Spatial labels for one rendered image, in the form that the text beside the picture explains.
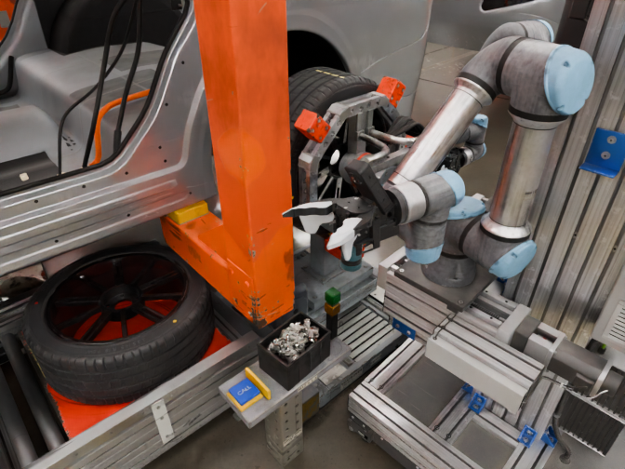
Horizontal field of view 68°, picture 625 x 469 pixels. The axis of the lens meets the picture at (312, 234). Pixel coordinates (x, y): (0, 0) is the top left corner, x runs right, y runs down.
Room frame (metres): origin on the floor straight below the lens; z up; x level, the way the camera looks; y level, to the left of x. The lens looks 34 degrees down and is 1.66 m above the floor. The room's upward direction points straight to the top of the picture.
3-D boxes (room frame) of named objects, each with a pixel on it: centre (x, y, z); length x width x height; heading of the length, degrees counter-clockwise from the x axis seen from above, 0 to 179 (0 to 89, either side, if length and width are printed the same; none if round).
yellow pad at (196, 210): (1.58, 0.51, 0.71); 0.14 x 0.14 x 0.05; 42
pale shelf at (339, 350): (1.00, 0.08, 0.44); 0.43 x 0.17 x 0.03; 132
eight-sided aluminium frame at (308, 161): (1.66, -0.17, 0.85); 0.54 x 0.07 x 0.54; 132
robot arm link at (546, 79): (0.93, -0.46, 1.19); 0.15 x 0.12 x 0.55; 31
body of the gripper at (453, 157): (1.69, -0.56, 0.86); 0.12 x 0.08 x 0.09; 132
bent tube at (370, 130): (1.63, -0.33, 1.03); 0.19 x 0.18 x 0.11; 42
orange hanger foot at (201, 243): (1.46, 0.40, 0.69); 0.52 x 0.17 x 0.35; 42
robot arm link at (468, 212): (1.04, -0.40, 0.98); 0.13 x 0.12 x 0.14; 31
